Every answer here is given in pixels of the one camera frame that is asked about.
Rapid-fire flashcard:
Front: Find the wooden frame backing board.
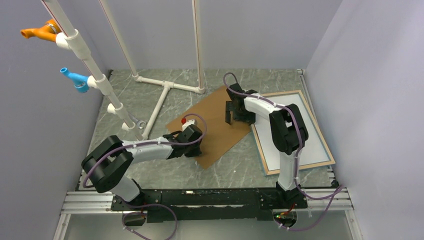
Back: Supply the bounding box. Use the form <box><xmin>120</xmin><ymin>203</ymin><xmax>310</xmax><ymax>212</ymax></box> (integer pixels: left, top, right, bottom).
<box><xmin>166</xmin><ymin>86</ymin><xmax>251</xmax><ymax>169</ymax></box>

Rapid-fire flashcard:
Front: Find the orange plastic hook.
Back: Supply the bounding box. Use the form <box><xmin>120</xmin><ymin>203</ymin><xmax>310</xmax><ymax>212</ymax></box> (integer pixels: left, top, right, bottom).
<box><xmin>20</xmin><ymin>19</ymin><xmax>62</xmax><ymax>42</ymax></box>

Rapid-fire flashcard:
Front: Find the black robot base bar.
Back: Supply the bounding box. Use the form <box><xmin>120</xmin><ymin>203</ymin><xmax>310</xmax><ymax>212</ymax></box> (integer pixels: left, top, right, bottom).
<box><xmin>110</xmin><ymin>187</ymin><xmax>308</xmax><ymax>223</ymax></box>

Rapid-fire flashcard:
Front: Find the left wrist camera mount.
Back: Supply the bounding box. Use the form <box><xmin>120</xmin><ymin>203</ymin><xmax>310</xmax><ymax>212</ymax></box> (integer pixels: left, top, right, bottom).
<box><xmin>181</xmin><ymin>117</ymin><xmax>197</xmax><ymax>131</ymax></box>

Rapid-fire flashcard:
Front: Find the grey metal wrench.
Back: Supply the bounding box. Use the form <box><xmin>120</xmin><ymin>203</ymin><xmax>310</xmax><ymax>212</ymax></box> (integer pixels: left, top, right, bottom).
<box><xmin>128</xmin><ymin>112</ymin><xmax>147</xmax><ymax>130</ymax></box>

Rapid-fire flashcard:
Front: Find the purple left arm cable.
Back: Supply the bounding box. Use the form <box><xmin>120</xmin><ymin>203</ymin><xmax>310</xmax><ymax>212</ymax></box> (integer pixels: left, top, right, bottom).
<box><xmin>82</xmin><ymin>113</ymin><xmax>208</xmax><ymax>240</ymax></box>

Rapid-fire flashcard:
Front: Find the white PVC pipe rack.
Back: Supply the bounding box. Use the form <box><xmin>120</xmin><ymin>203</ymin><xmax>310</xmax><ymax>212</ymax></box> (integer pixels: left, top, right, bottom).
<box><xmin>39</xmin><ymin>0</ymin><xmax>206</xmax><ymax>142</ymax></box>

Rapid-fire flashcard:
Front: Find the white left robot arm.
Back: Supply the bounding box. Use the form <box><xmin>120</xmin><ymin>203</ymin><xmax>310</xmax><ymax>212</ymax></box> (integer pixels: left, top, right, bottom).
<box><xmin>81</xmin><ymin>123</ymin><xmax>203</xmax><ymax>210</ymax></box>

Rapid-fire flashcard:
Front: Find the wooden picture frame with glass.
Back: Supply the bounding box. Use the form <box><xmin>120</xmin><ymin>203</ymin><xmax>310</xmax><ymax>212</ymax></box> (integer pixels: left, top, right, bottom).
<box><xmin>250</xmin><ymin>89</ymin><xmax>336</xmax><ymax>176</ymax></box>

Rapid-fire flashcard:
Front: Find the blue plastic hook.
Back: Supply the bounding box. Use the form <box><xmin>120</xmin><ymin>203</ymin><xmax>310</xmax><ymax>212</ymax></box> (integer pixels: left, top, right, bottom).
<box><xmin>60</xmin><ymin>67</ymin><xmax>90</xmax><ymax>93</ymax></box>

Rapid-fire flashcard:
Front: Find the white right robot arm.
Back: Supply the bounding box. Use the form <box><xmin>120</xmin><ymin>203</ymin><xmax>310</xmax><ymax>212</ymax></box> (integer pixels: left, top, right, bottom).
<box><xmin>225</xmin><ymin>83</ymin><xmax>309</xmax><ymax>208</ymax></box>

